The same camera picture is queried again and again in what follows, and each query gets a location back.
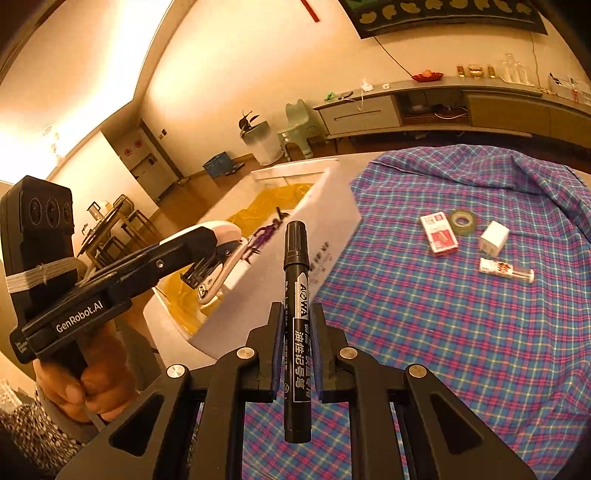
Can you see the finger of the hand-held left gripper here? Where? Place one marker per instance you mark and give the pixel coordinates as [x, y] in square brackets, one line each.
[147, 252]
[159, 270]

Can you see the purple toy figure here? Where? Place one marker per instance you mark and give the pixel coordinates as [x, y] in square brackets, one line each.
[265, 233]

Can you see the red fruit plate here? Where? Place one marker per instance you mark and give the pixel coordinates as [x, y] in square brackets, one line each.
[428, 76]

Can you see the black floor scale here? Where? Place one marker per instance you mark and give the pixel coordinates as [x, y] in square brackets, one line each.
[235, 168]

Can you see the green plastic chair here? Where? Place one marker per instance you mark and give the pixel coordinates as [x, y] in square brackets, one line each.
[300, 122]

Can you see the dark potted plant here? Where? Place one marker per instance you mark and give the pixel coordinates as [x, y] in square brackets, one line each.
[248, 121]

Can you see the red and white card box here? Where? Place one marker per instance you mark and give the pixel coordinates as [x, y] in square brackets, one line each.
[438, 233]

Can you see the black marker pen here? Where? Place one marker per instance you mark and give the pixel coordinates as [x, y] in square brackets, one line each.
[298, 323]

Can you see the clear glassware set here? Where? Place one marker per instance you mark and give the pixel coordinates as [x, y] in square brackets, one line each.
[515, 69]

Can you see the wooden dining table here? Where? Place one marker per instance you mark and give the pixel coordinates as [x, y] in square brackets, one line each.
[108, 230]

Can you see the large gold ornament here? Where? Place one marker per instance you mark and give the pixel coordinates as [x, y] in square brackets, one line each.
[475, 71]

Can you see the small white vial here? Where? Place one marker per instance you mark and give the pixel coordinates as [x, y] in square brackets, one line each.
[501, 268]

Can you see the person's left forearm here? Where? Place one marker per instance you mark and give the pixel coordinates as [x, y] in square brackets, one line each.
[37, 438]

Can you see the white round bin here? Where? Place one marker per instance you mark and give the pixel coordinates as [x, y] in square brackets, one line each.
[263, 147]

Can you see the blue plastic basket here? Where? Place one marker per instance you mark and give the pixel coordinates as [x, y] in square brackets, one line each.
[217, 166]

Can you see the green tape roll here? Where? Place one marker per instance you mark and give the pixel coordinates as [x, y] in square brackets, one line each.
[464, 232]

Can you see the person's left hand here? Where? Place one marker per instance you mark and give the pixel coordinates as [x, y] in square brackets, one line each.
[101, 392]

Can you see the dark dining chair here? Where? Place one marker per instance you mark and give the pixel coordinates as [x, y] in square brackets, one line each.
[136, 214]

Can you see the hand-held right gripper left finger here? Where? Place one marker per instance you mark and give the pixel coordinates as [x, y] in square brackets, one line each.
[277, 350]

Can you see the white plug charger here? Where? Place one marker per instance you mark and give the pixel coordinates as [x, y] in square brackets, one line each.
[494, 237]

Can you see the white organizer box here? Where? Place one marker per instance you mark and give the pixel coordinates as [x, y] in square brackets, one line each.
[565, 85]

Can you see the ceiling lamp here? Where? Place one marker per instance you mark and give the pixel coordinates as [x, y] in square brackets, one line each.
[53, 145]

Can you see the white cardboard box yellow lining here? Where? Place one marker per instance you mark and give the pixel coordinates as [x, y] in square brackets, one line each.
[332, 217]

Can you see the door with red stickers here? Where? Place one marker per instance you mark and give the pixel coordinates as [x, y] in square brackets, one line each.
[152, 166]

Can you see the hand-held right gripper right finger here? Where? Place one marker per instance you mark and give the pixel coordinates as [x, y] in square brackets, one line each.
[318, 350]

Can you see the grey television cabinet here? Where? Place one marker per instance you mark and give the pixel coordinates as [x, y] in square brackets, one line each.
[364, 113]

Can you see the blue plaid cloth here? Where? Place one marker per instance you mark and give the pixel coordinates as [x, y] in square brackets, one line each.
[438, 346]

